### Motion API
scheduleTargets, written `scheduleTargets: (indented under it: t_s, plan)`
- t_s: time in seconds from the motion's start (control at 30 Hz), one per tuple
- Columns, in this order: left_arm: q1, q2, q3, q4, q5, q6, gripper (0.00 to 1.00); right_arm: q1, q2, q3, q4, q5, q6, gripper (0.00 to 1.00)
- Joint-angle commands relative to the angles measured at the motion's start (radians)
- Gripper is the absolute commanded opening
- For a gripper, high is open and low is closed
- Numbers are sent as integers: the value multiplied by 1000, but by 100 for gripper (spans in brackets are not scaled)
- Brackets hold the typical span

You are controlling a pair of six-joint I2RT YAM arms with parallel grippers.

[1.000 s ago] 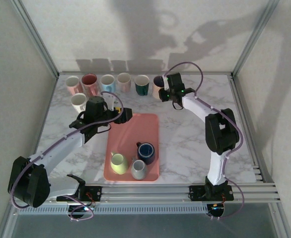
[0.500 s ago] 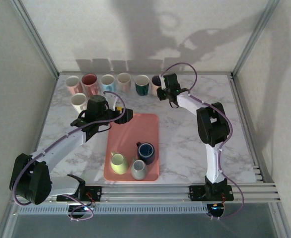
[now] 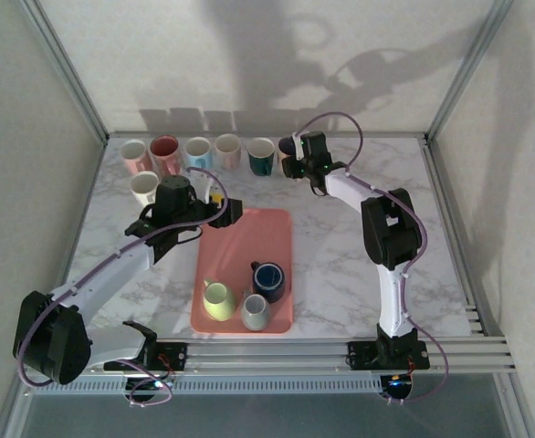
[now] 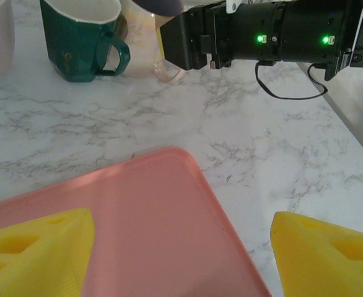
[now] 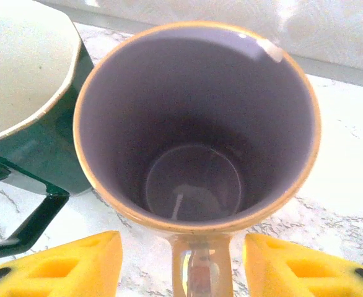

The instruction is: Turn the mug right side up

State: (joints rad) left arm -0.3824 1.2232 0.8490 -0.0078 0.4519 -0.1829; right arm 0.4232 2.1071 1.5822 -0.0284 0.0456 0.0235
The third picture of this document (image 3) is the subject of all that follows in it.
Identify pink mug purple interior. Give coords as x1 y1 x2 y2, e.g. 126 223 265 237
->
277 135 299 173

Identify dark green mug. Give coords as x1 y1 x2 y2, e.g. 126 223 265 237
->
247 137 278 178

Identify pale pink mug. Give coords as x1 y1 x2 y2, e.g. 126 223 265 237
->
214 132 243 171

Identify pink mug red interior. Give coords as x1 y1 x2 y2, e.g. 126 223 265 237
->
148 135 181 178

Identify light blue mug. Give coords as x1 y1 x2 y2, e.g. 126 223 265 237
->
184 136 215 175

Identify navy blue mug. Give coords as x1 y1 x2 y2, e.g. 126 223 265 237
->
248 260 287 305

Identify pink mug white interior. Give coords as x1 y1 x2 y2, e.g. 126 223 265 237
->
119 139 154 175

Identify light green mug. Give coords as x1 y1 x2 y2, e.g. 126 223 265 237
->
202 277 240 322

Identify grey mug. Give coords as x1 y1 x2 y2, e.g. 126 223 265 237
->
239 293 272 333

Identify pink plastic tray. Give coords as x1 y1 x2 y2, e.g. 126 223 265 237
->
189 208 295 337

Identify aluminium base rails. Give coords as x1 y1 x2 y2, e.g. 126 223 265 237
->
79 337 518 378

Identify circuit board with LED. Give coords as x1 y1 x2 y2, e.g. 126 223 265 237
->
123 374 168 398
380 372 415 402

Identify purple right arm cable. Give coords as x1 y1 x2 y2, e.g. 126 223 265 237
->
294 111 451 405

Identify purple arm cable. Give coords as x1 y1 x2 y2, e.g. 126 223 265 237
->
16 166 230 407
294 111 451 405

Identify aluminium back rail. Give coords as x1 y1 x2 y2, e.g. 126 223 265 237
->
105 130 431 141

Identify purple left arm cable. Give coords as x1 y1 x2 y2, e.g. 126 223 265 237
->
16 166 230 407

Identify aluminium side rail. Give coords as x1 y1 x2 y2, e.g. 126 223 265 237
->
421 139 488 339

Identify grey slotted cable duct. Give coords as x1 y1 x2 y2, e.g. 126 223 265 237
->
73 381 384 394

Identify aluminium frame post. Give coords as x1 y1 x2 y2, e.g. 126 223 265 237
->
0 387 34 438
18 0 110 146
493 371 535 438
425 0 519 143

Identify aluminium lower frame post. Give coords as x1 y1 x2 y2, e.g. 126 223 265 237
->
493 371 535 438
0 387 34 438

